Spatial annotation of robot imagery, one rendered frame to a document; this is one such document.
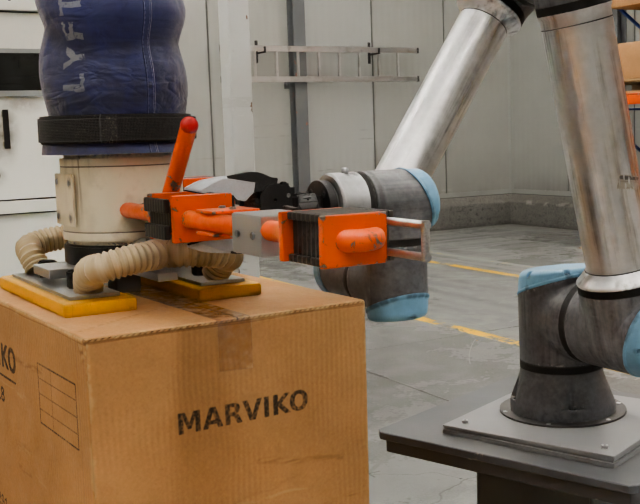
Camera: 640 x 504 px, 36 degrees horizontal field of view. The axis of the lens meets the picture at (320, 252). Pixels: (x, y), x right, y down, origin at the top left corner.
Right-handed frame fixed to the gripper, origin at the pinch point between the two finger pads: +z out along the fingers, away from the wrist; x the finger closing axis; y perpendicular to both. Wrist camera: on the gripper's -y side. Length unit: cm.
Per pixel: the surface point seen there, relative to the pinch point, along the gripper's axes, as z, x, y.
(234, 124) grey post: -161, 15, 337
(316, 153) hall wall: -543, -16, 934
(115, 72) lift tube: 3.9, 19.3, 17.0
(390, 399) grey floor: -209, -121, 276
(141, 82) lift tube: 0.6, 17.9, 16.2
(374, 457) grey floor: -156, -121, 208
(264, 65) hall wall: -477, 90, 935
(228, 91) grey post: -160, 32, 340
